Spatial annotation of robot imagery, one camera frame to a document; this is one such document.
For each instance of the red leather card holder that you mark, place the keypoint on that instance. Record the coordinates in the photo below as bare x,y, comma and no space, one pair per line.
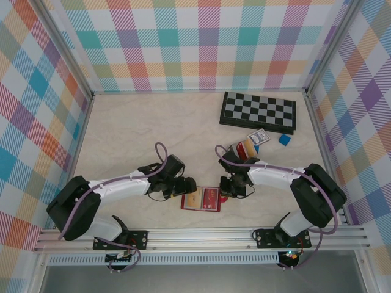
183,204

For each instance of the gold printed card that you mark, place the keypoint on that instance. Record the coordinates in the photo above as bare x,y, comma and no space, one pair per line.
194,199

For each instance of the red VIP card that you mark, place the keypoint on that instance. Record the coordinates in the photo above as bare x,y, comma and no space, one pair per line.
210,198

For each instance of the grey striped card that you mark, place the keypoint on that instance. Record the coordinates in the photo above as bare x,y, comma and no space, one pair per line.
233,152

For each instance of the clear plastic card box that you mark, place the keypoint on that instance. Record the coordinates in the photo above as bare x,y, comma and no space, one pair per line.
256,154

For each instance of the yellow card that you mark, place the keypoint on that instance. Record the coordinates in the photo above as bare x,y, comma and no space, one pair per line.
252,150

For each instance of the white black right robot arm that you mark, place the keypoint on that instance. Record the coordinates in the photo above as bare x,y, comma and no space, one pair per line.
268,180

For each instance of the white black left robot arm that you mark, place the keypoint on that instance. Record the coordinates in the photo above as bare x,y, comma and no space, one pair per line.
122,190

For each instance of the blue playing card deck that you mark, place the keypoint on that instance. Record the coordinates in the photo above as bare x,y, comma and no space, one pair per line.
259,137

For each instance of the small blue cube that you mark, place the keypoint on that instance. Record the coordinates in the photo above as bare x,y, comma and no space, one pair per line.
284,139

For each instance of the black grey folding chessboard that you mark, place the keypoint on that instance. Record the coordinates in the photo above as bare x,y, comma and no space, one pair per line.
259,107

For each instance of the aluminium mounting rail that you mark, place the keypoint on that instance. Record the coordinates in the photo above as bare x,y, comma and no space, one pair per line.
198,238

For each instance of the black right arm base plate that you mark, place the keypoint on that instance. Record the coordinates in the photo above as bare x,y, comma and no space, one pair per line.
264,238

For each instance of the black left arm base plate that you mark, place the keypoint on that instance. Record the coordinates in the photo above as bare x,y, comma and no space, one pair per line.
140,239

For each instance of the aluminium left side rail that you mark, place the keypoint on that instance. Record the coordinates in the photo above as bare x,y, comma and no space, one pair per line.
74,158

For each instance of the aluminium right side rail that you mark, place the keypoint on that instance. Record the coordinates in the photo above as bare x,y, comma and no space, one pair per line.
322,137

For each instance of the aluminium right frame post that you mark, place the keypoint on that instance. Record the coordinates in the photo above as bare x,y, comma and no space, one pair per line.
332,45

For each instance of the aluminium frame post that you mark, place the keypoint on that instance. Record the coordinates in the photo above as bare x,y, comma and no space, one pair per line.
332,45
71,50

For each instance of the aluminium left frame post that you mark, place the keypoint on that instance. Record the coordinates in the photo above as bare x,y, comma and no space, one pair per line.
71,50

